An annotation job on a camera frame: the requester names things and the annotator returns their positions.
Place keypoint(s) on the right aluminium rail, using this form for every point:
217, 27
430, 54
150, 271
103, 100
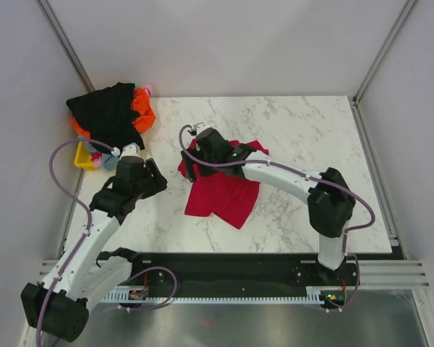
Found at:
392, 275

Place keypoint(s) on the white slotted cable duct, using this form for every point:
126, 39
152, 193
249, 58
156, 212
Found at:
123, 295

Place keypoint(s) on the aluminium frame post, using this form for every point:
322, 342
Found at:
398, 24
64, 41

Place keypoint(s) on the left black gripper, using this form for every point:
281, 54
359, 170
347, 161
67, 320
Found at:
158, 182

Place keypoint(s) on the right aluminium frame post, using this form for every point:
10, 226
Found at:
398, 24

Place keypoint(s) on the yellow plastic basket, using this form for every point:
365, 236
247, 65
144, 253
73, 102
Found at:
87, 157

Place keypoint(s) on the left aluminium frame post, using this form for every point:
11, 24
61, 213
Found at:
64, 41

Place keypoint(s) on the black t shirt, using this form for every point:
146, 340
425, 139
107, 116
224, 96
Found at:
106, 115

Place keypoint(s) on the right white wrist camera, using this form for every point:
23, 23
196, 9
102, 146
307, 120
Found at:
195, 129

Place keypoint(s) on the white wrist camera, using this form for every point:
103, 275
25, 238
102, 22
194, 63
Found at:
131, 150
195, 129

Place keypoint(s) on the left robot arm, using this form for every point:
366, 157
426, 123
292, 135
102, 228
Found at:
61, 303

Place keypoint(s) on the crimson red t shirt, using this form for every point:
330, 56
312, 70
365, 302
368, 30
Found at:
230, 198

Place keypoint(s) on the orange t shirt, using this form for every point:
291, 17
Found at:
142, 105

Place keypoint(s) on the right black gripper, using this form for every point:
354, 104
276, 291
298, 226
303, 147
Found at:
189, 168

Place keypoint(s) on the left aluminium rail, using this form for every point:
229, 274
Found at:
50, 267

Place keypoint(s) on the pink garment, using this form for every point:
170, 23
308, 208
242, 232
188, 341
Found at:
148, 89

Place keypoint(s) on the aluminium rail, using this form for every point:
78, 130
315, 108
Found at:
392, 275
50, 267

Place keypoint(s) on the grey blue garment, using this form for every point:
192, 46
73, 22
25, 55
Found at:
109, 161

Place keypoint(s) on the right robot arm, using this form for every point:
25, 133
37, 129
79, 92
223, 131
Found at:
329, 201

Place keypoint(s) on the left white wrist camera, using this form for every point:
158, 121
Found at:
131, 150

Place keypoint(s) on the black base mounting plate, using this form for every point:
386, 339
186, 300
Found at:
215, 273

